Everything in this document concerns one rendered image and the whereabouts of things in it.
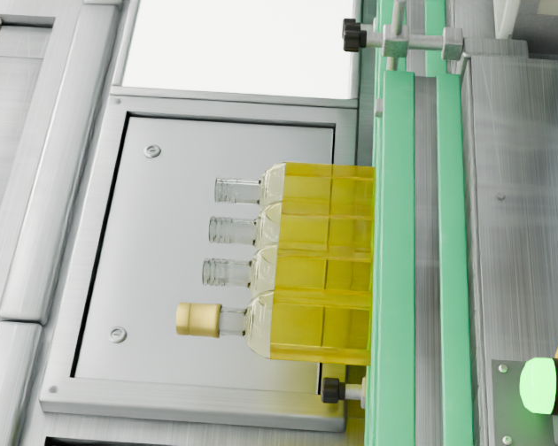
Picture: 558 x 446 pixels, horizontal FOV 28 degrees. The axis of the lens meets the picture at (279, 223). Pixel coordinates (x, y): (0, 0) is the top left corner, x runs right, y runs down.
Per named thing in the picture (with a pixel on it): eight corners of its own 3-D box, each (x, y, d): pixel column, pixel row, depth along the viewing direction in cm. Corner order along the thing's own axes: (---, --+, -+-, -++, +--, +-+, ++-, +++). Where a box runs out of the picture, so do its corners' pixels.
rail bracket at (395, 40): (447, 104, 127) (338, 98, 127) (468, -9, 114) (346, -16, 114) (448, 124, 125) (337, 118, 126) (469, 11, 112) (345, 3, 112)
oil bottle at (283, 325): (448, 327, 117) (246, 314, 118) (455, 297, 112) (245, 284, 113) (450, 373, 114) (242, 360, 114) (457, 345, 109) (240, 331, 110)
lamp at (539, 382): (551, 376, 91) (514, 373, 91) (562, 347, 87) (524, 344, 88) (555, 426, 88) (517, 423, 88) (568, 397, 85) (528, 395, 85)
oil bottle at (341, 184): (445, 200, 128) (260, 188, 129) (452, 168, 123) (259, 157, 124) (446, 239, 124) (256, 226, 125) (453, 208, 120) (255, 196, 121)
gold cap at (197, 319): (221, 296, 114) (179, 294, 114) (218, 324, 111) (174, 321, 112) (222, 318, 116) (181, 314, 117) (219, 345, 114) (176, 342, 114)
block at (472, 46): (512, 96, 125) (450, 93, 126) (528, 34, 118) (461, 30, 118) (514, 119, 123) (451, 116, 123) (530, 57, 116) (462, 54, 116)
